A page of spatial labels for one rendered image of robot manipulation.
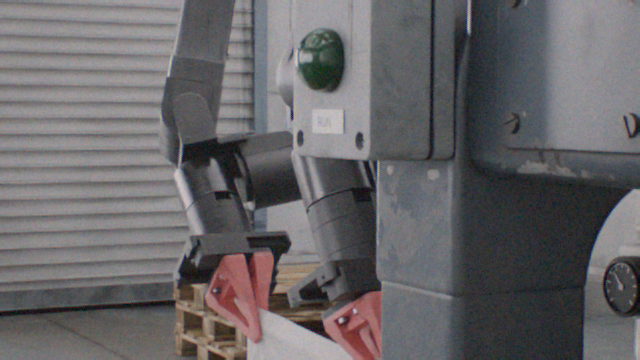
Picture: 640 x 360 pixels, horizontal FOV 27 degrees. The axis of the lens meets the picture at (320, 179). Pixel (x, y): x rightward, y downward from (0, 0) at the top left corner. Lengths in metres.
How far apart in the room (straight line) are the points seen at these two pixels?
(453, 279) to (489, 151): 0.06
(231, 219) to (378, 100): 0.68
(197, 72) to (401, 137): 0.76
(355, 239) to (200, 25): 0.46
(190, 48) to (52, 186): 7.02
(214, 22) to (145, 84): 7.15
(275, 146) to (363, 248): 0.37
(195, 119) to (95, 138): 7.13
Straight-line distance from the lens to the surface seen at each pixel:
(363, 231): 0.98
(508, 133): 0.58
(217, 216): 1.26
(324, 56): 0.60
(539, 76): 0.56
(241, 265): 1.22
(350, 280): 0.95
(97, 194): 8.45
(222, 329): 6.50
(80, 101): 8.38
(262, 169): 1.30
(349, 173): 0.99
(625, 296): 0.82
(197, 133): 1.30
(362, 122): 0.59
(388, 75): 0.59
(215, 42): 1.37
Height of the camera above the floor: 1.26
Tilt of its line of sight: 3 degrees down
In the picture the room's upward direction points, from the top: straight up
